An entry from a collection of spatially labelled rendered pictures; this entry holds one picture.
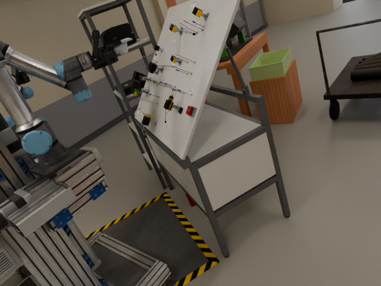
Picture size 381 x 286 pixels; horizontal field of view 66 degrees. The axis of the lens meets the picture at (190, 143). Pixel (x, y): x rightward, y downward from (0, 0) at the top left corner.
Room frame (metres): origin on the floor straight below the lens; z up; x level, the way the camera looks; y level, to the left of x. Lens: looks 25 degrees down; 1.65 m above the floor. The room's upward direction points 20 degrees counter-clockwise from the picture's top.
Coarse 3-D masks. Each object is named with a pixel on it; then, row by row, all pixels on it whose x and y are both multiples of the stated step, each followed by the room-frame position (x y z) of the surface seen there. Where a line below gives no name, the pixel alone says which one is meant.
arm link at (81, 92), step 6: (78, 78) 1.35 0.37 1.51; (72, 84) 1.35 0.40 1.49; (78, 84) 1.35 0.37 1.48; (84, 84) 1.37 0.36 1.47; (72, 90) 1.35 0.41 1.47; (78, 90) 1.34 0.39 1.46; (84, 90) 1.35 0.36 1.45; (78, 96) 1.35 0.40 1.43; (84, 96) 1.35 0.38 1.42; (90, 96) 1.37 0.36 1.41; (78, 102) 1.36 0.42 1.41
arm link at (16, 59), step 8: (0, 40) 1.44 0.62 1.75; (0, 48) 1.39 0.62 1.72; (8, 48) 1.42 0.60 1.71; (8, 56) 1.41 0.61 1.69; (16, 56) 1.42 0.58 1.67; (24, 56) 1.44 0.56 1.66; (8, 64) 1.42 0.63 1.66; (16, 64) 1.42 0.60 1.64; (24, 64) 1.42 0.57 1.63; (32, 64) 1.43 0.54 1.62; (40, 64) 1.45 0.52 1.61; (32, 72) 1.43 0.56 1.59; (40, 72) 1.43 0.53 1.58; (48, 72) 1.44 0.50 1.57; (48, 80) 1.45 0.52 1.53; (56, 80) 1.45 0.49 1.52; (64, 80) 1.45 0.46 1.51; (64, 88) 1.47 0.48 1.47
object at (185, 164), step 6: (138, 126) 2.54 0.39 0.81; (144, 126) 2.32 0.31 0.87; (150, 132) 2.13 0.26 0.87; (156, 138) 1.96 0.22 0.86; (162, 144) 1.83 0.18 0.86; (168, 150) 1.71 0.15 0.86; (174, 156) 1.62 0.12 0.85; (186, 156) 1.54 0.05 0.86; (180, 162) 1.52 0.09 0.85; (186, 162) 1.51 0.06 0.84; (186, 168) 1.51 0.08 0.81
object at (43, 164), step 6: (54, 144) 1.40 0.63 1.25; (60, 144) 1.43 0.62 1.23; (48, 150) 1.38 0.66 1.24; (54, 150) 1.39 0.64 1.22; (60, 150) 1.40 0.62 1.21; (66, 150) 1.43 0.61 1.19; (42, 156) 1.37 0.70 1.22; (48, 156) 1.37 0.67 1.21; (54, 156) 1.37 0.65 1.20; (60, 156) 1.38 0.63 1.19; (66, 156) 1.40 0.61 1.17; (42, 162) 1.37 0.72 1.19; (48, 162) 1.36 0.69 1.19; (54, 162) 1.36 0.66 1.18
